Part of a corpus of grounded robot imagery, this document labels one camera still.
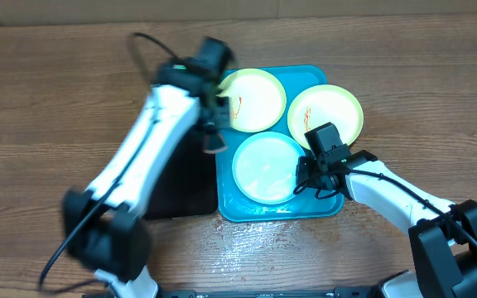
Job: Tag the black plastic tray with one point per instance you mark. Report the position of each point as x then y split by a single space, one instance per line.
187 184

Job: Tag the teal plastic tray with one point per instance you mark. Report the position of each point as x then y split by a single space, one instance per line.
234 205

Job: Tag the teal and orange sponge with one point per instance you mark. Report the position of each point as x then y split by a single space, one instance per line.
214 143

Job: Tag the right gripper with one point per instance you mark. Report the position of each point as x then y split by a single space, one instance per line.
306 165

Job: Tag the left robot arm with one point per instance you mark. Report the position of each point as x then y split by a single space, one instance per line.
103 224

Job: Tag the light blue plate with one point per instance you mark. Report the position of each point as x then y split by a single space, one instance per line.
264 167

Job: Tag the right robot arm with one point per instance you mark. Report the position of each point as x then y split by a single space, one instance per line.
442 234

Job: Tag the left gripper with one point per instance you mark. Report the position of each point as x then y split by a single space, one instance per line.
223 120

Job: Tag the yellow-green plate with stain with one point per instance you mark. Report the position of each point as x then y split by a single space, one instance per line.
257 99

